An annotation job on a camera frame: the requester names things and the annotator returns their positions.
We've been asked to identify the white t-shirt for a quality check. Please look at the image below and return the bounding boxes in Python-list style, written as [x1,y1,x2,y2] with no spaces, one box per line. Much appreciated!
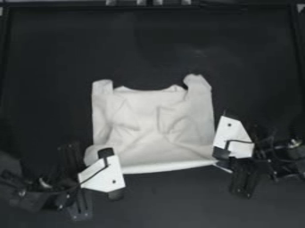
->
[82,73,220,175]

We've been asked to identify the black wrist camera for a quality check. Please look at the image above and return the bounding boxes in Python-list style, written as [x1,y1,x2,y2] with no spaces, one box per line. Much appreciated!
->
[106,189,126,201]
[212,146,233,161]

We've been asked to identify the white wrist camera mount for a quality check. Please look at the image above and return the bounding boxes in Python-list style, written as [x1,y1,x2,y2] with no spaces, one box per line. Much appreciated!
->
[76,153,127,193]
[212,115,256,159]

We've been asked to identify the black camera cable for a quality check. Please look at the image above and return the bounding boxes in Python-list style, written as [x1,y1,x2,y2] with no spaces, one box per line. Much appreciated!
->
[225,138,256,146]
[55,147,117,197]

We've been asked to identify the black frame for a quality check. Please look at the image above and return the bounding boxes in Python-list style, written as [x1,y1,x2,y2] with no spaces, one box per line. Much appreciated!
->
[0,0,305,12]

